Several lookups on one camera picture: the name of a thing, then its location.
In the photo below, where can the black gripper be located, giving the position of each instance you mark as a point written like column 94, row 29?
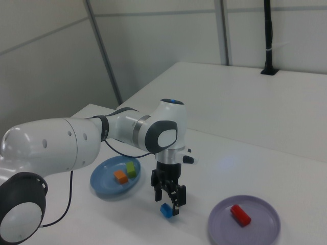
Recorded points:
column 169, row 173

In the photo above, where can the blue cylinder block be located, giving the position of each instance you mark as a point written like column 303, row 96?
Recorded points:
column 165, row 211

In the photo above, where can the green rectangular block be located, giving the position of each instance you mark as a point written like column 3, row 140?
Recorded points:
column 131, row 169

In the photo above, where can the orange block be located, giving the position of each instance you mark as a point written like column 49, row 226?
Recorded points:
column 120, row 176

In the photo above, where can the red cylinder block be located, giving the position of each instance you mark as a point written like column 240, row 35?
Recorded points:
column 240, row 215

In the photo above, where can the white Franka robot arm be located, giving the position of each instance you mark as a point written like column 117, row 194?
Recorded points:
column 46, row 153

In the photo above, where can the blue plate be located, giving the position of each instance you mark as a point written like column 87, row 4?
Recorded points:
column 104, row 176

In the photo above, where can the purple plate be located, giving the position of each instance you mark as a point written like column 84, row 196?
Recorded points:
column 263, row 229

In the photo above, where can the black pole with clamp base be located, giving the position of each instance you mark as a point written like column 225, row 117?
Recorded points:
column 267, row 38

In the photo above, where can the grey partition post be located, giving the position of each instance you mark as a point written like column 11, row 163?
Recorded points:
column 226, row 33
column 104, row 56

